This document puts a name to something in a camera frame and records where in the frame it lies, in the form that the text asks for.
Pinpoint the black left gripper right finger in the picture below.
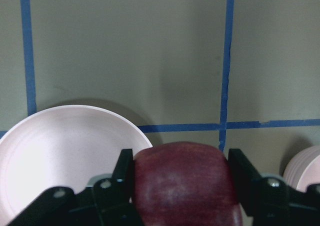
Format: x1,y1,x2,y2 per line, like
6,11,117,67
228,148,320,226

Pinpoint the red apple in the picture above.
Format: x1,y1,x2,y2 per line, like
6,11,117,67
133,141,243,226

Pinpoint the pink bowl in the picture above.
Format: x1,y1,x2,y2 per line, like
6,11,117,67
283,145,320,192

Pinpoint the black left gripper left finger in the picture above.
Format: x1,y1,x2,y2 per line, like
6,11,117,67
9,149,144,226

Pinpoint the pink plate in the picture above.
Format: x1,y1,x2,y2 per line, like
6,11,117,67
0,105,152,226

